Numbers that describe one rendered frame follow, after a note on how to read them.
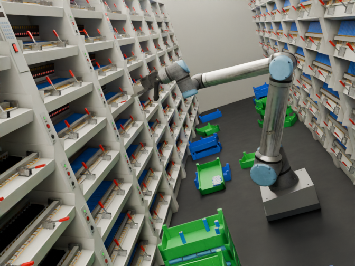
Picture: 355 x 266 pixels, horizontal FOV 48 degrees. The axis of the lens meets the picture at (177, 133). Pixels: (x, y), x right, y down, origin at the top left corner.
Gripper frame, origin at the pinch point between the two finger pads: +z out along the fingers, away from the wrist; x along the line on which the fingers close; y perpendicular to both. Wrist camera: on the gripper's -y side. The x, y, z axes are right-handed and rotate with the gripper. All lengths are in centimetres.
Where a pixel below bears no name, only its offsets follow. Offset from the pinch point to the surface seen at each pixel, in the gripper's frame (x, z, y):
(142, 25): -182, 7, 50
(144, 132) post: -42, 17, -29
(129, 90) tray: -42.2, 12.7, 2.6
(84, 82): 29.0, 12.3, 20.1
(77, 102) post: 27.5, 21.6, 12.3
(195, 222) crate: 60, -14, -64
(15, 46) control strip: 93, 5, 41
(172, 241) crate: 65, -1, -66
